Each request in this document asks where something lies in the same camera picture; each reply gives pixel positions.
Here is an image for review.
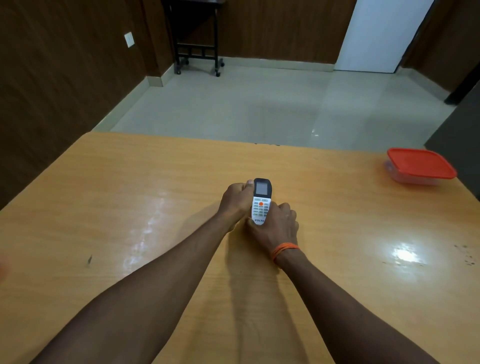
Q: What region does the person's right hand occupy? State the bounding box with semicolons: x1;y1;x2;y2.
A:
245;202;300;257

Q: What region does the person's left hand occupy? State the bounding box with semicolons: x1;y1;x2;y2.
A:
218;180;255;225

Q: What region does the white remote control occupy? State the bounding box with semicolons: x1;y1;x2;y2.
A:
251;178;272;226

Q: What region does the person's right forearm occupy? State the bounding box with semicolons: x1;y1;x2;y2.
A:
275;248;439;364

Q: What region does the person's left forearm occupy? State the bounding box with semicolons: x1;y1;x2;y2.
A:
30;210;241;364

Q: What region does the orange thread wristband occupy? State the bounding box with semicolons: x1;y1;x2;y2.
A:
271;242;301;265

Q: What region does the clear container with red lid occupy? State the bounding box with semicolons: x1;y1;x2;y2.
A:
384;148;458;186

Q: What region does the black wheeled metal stand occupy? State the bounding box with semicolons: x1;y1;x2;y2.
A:
161;0;227;77

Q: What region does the dark cabinet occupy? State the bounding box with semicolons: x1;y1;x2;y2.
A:
424;64;480;192

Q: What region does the white door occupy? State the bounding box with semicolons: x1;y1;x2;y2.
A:
334;0;435;74

